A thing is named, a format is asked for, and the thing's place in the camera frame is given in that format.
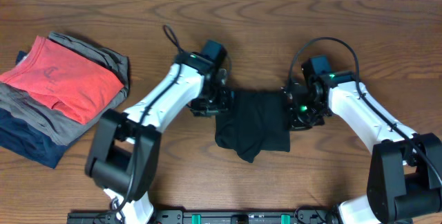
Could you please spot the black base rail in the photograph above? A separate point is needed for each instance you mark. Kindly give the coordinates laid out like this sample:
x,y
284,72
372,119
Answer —
x,y
302,215

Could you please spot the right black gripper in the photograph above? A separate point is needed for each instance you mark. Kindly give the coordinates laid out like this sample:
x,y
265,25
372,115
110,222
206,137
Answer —
x,y
296,124

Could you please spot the navy folded t-shirt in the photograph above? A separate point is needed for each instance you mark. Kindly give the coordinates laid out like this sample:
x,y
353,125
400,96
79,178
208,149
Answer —
x,y
27,128

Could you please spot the red folded t-shirt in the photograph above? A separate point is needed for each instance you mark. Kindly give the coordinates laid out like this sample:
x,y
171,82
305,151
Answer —
x,y
63,80

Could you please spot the black t-shirt with logo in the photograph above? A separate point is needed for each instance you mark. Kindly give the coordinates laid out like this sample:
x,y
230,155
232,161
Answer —
x,y
256,122

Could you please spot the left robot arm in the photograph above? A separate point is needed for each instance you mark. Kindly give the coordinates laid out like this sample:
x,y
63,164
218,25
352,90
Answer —
x,y
124,154

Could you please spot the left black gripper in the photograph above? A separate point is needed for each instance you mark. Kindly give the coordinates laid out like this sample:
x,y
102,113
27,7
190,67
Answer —
x,y
228,97

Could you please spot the grey folded t-shirt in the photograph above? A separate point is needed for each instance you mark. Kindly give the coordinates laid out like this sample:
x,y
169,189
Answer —
x,y
109,59

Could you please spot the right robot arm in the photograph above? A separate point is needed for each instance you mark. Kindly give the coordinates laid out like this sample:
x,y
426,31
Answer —
x,y
405,170

